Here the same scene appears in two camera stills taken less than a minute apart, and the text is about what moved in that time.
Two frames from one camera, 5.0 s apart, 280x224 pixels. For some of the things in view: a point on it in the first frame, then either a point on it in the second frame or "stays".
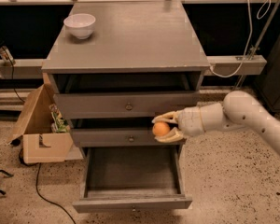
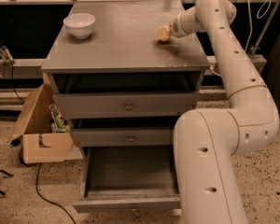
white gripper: (190, 120) -> (176, 28)
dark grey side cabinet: (273, 83) stays
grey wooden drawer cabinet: (144, 59) stays
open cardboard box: (40, 145) stays
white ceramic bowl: (80, 25) stays
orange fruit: (161, 129) -> (164, 38)
